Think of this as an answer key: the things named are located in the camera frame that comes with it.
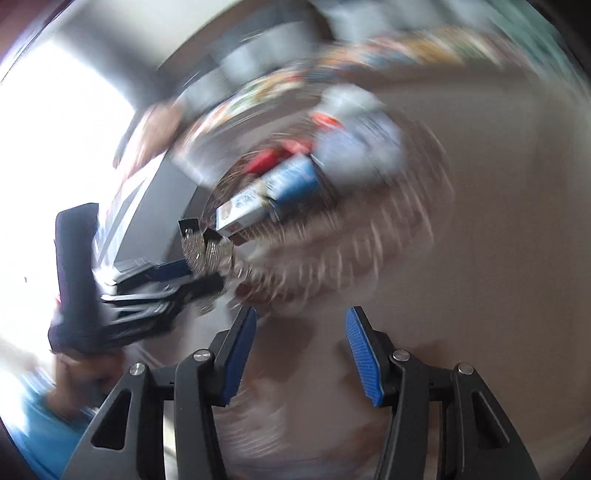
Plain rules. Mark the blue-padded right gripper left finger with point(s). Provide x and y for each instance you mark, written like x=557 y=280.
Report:
x=230 y=349

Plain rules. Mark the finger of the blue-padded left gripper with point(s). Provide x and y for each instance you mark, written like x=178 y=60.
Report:
x=177 y=294
x=139 y=271

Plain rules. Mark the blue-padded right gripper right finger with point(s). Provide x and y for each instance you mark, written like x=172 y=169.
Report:
x=371 y=351

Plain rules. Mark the silver rhinestone hair claw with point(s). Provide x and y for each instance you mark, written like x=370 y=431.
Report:
x=207 y=252

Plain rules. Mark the red foil packet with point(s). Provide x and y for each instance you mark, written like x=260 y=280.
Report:
x=269 y=158

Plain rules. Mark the blue white ointment box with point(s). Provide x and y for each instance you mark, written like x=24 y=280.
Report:
x=271 y=196

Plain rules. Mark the white glove orange cuff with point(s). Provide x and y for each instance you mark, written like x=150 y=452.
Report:
x=341 y=102

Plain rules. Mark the blue sleeved left forearm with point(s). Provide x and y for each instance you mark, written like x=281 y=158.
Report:
x=45 y=440

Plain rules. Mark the person left hand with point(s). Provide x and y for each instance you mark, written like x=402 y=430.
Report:
x=81 y=381

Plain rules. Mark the white cardboard box tray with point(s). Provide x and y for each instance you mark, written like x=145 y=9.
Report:
x=141 y=221

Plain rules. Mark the pink blanket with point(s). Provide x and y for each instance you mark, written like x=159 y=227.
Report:
x=150 y=137

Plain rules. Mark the floral sofa cover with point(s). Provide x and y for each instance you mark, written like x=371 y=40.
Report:
x=388 y=58

